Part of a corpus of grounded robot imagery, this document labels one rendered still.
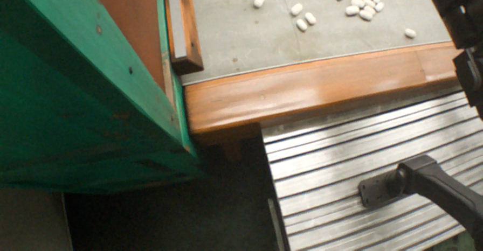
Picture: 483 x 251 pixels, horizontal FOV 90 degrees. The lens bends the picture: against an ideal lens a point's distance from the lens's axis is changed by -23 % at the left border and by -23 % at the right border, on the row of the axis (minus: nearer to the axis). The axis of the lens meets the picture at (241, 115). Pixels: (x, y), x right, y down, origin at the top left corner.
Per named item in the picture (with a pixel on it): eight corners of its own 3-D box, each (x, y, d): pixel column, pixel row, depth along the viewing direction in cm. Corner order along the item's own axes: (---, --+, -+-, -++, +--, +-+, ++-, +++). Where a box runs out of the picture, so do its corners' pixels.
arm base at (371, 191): (369, 179, 63) (376, 209, 61) (437, 154, 64) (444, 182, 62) (357, 181, 70) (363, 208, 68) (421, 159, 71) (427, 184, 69)
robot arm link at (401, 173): (400, 169, 57) (407, 194, 56) (432, 157, 58) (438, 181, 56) (387, 172, 63) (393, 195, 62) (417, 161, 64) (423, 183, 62)
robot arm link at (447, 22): (456, -8, 33) (480, 36, 31) (483, -10, 33) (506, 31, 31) (433, 19, 40) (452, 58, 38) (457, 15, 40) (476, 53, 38)
